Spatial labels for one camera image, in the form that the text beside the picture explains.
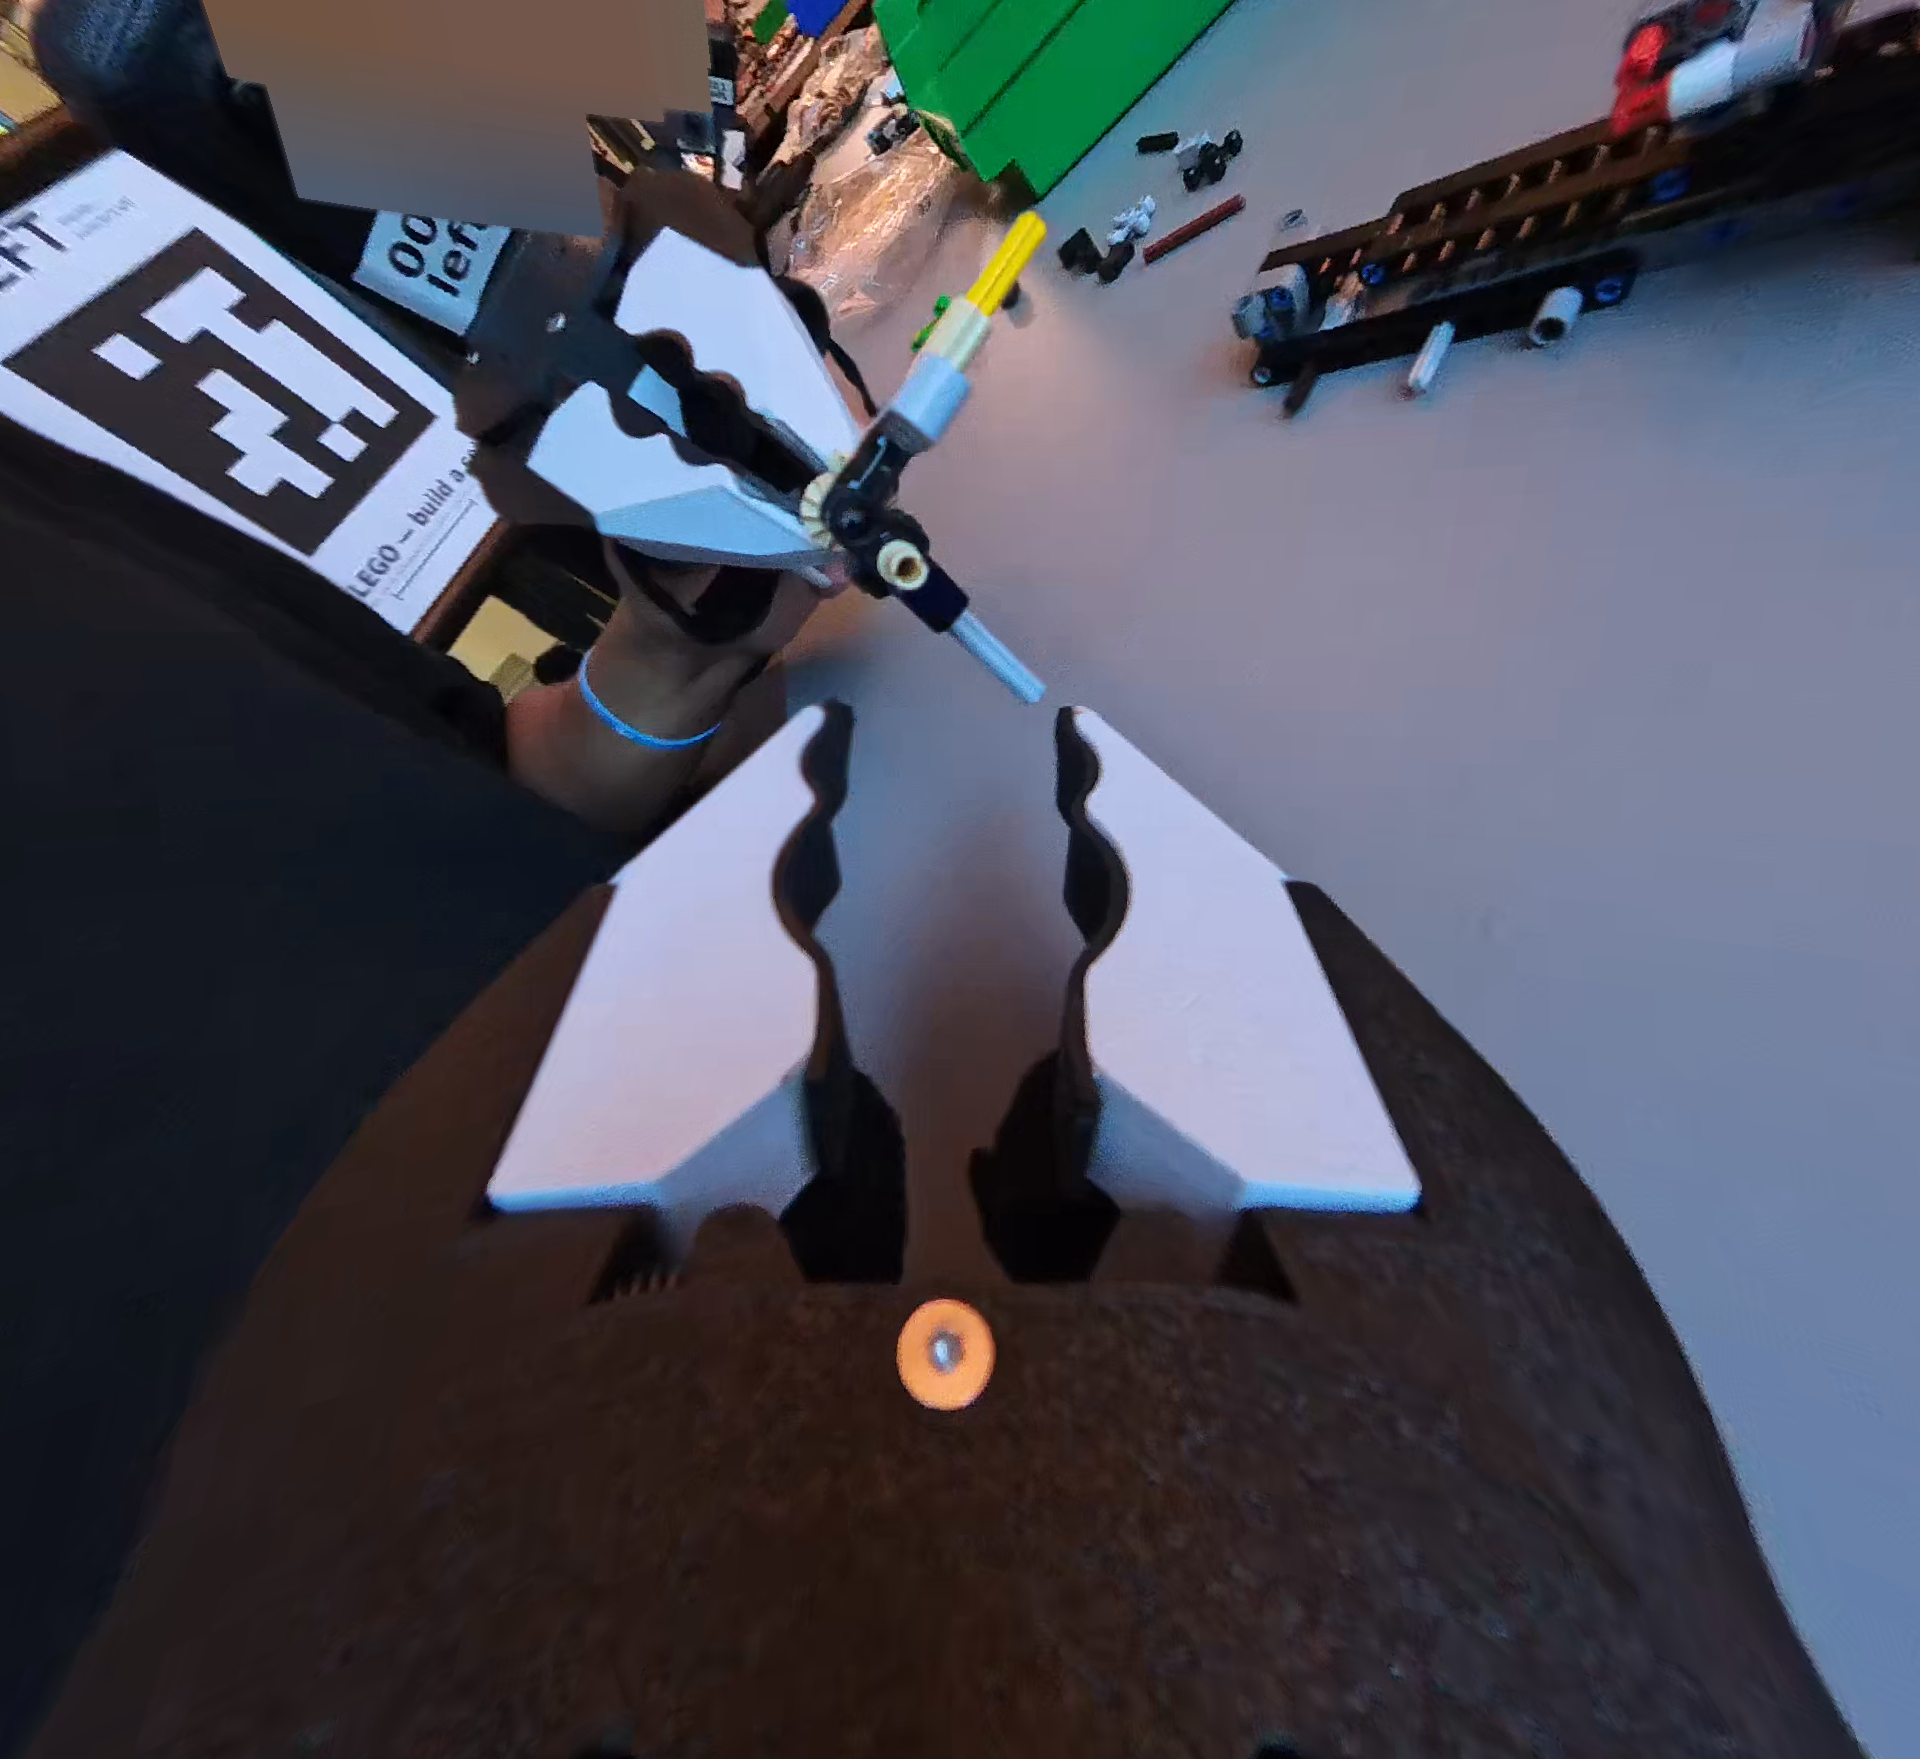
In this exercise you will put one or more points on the green plastic bin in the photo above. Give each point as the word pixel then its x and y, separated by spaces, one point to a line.
pixel 1080 5

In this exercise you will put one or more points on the brown lego axle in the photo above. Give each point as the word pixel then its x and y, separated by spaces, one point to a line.
pixel 1196 228

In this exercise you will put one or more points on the black lego connector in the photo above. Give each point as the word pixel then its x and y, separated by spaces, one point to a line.
pixel 1212 158

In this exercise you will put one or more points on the person's left hand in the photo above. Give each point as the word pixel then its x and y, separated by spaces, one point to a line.
pixel 675 678

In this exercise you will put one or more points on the small lego gear assembly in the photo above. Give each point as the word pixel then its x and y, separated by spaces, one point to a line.
pixel 930 403

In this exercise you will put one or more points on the green lego piece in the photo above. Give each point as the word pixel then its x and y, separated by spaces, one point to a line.
pixel 930 329

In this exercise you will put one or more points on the lego truck model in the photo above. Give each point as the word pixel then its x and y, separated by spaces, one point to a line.
pixel 1501 206

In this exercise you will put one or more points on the blue wristband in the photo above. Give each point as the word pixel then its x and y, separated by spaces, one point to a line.
pixel 646 738

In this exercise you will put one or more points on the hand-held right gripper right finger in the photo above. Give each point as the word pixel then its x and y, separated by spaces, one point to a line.
pixel 1231 1023

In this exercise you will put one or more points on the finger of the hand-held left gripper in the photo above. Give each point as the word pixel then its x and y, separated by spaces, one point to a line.
pixel 734 305
pixel 659 493

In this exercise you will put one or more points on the black lego block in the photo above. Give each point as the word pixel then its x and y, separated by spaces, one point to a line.
pixel 1092 254

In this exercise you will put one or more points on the white grey lego piece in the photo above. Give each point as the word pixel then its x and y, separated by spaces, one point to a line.
pixel 1135 216

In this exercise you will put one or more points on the clear plastic bag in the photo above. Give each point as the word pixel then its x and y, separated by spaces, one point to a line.
pixel 870 198

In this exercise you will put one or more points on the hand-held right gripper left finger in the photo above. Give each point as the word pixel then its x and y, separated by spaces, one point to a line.
pixel 659 1023

